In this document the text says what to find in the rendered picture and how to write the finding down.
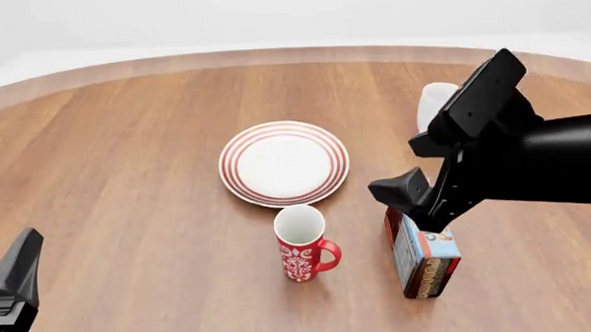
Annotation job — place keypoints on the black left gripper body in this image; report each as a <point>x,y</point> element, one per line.
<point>7,316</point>

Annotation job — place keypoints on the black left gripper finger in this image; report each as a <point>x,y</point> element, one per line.
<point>18,268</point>

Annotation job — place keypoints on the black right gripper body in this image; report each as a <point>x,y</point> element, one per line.
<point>447,201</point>

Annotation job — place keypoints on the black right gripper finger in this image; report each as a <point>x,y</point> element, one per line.
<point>430,144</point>
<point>400,190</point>

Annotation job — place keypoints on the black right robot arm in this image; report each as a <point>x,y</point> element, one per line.
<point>546,161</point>

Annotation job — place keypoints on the white mug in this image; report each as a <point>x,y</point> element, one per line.
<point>428,102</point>

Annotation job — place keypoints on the white plate with red rings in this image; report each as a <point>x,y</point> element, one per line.
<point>283,164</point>

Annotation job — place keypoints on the red patterned mug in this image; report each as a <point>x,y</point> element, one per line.
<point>299,263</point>

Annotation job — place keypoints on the printed pudding box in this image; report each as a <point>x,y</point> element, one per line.
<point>429,270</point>

